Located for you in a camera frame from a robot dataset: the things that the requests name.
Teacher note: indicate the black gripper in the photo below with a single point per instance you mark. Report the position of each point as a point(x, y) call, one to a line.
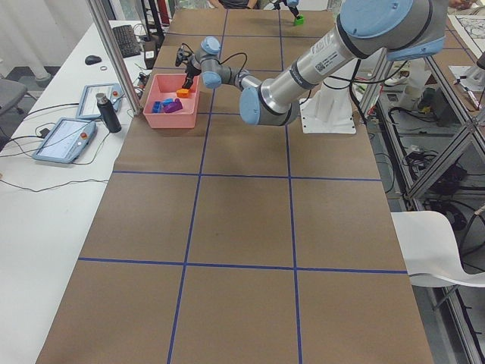
point(192, 70)

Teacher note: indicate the orange sloped block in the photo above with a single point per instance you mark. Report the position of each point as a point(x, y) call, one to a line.
point(183, 93)

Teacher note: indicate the pink plastic box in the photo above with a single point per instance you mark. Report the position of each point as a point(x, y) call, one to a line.
point(164, 86)

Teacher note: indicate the purple sloped block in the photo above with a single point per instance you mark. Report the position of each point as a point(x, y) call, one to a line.
point(173, 107)

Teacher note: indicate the small blue single-stud block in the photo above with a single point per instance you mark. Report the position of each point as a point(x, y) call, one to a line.
point(167, 102)

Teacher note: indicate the long blue four-stud block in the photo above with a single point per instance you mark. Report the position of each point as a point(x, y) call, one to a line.
point(157, 107)

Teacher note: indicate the green block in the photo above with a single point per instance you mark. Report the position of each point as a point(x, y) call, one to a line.
point(299, 20)

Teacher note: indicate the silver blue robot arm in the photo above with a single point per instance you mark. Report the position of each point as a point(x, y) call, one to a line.
point(406, 29)

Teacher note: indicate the black keyboard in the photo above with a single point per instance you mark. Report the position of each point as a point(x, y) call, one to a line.
point(126, 41)

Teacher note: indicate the black water bottle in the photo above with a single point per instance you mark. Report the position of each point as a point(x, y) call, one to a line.
point(108, 113)

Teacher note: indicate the black computer mouse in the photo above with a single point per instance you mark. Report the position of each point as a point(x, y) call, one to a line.
point(92, 59)

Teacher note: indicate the white chair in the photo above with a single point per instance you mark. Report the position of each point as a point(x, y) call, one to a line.
point(430, 251)

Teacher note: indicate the aluminium frame post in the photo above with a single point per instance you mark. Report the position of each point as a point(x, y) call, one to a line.
point(103, 26)

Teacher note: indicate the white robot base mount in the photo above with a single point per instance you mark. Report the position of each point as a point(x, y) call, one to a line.
point(330, 110)

